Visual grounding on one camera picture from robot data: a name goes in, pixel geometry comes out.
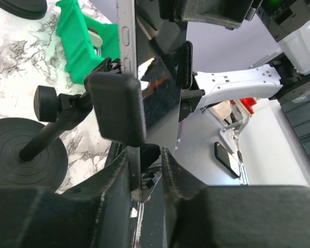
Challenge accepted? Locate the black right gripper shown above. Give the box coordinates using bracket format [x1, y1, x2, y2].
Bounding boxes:
[159, 0, 310, 42]

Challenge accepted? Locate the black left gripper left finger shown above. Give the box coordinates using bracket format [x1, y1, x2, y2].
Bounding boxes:
[0, 152, 131, 247]

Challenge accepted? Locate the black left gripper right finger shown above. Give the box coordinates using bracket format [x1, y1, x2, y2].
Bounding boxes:
[161, 147, 310, 247]

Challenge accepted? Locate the white-edged back phone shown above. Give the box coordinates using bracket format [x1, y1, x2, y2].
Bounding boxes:
[116, 1, 187, 202]

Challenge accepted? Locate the black back phone stand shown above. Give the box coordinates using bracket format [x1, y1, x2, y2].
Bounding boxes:
[0, 41, 202, 191]

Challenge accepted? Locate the black phone stand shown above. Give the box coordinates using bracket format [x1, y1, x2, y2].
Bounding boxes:
[0, 41, 202, 191]
[0, 0, 48, 20]

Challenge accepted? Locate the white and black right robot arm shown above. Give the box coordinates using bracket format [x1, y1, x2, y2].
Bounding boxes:
[159, 1, 310, 108]

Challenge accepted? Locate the green plastic bin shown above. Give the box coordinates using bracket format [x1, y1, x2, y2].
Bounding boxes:
[56, 1, 120, 84]

